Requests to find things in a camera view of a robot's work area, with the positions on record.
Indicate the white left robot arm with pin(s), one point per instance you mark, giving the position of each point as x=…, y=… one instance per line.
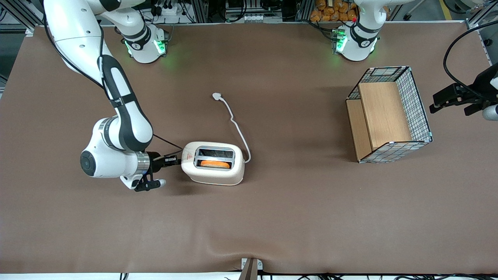
x=356, y=44

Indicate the orange bread pile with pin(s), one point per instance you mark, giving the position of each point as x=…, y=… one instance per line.
x=332, y=11

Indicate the toast slice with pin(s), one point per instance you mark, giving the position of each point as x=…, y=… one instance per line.
x=215, y=164

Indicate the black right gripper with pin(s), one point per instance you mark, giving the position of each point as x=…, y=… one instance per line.
x=156, y=163

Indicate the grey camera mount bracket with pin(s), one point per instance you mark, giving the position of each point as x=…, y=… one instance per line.
x=251, y=268

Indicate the white power strip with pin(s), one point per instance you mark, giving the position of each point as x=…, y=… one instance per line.
x=169, y=9

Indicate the white two-slot toaster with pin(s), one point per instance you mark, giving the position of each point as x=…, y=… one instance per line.
x=214, y=175

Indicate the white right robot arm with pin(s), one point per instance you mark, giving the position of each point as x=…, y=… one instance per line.
x=128, y=128

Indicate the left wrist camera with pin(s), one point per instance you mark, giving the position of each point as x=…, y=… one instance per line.
x=491, y=112

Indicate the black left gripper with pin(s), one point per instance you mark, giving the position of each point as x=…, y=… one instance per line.
x=483, y=94

